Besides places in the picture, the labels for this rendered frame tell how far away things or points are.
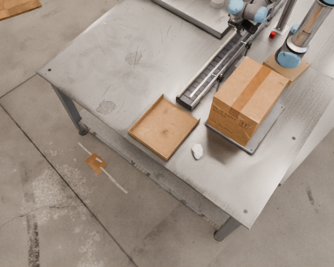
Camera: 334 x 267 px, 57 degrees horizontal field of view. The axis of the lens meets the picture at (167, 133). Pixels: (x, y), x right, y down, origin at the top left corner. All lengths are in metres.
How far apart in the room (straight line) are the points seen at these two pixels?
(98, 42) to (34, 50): 1.37
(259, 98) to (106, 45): 1.04
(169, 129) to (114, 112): 0.33
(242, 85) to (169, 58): 0.60
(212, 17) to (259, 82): 0.74
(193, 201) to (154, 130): 0.70
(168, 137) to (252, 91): 0.49
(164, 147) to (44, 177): 1.27
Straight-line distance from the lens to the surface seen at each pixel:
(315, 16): 1.60
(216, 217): 2.16
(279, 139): 1.75
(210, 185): 1.57
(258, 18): 1.68
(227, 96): 1.45
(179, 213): 2.37
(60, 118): 2.80
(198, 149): 1.59
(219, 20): 2.11
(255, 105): 1.46
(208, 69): 1.84
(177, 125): 1.67
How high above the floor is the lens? 2.32
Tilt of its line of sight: 64 degrees down
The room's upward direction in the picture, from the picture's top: straight up
